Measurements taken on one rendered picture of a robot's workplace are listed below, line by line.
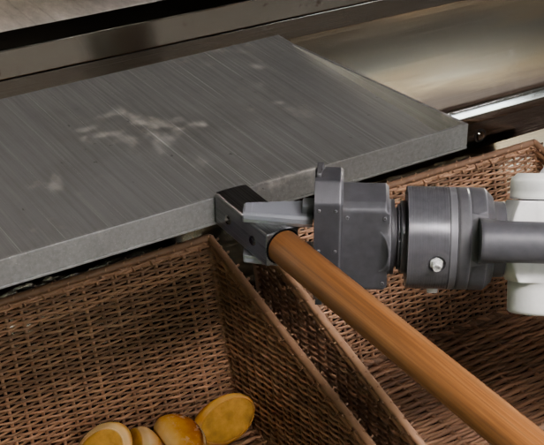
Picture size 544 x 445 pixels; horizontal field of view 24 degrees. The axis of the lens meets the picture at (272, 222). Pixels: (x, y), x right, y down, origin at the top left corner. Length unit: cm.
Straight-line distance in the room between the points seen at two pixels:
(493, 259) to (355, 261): 12
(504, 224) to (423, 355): 16
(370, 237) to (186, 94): 40
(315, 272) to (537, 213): 19
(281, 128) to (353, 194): 27
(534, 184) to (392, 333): 21
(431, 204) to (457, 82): 94
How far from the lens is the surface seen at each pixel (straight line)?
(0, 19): 172
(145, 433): 179
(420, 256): 107
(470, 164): 207
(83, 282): 176
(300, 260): 105
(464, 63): 202
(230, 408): 184
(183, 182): 123
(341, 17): 185
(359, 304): 100
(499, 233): 105
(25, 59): 164
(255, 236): 110
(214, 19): 174
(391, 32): 194
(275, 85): 143
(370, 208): 107
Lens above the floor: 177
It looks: 30 degrees down
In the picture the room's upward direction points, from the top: straight up
